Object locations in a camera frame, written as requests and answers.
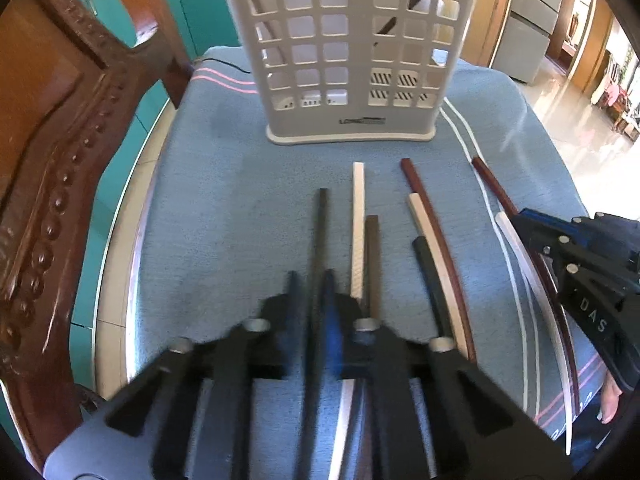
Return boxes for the etched glass sliding door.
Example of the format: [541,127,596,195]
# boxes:
[462,0,521,68]

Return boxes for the blue striped cloth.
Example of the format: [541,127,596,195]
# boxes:
[125,45,603,480]

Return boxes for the grey refrigerator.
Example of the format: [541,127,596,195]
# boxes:
[492,0,568,83]

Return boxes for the white plastic utensil holder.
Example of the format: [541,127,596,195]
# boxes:
[217,0,483,147]

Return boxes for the person's right hand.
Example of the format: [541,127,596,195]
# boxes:
[600,377,621,423]

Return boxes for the teal base cabinets by window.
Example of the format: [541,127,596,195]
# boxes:
[67,0,176,396]

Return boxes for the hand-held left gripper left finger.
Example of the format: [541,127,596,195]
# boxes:
[105,270,308,480]

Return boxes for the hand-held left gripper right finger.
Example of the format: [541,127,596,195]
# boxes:
[322,269,536,480]

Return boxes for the pink garment on chair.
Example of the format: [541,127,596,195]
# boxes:
[592,82,626,108]

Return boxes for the dark brown chopstick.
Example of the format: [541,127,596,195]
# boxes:
[364,215,382,318]

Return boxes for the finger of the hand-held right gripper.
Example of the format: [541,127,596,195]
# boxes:
[510,212,576,266]
[570,212,640,266]

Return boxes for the white chopstick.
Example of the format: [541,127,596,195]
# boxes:
[327,161,367,471]
[406,193,463,353]
[495,212,573,458]

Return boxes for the wooden door frame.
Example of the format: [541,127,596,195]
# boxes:
[545,0,615,93]

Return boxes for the carved wooden chair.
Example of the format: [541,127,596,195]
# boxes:
[0,0,196,461]

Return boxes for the teal base cabinets under stove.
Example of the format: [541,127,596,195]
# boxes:
[150,0,241,61]

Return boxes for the black chopstick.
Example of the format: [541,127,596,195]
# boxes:
[302,188,332,480]
[411,237,456,341]

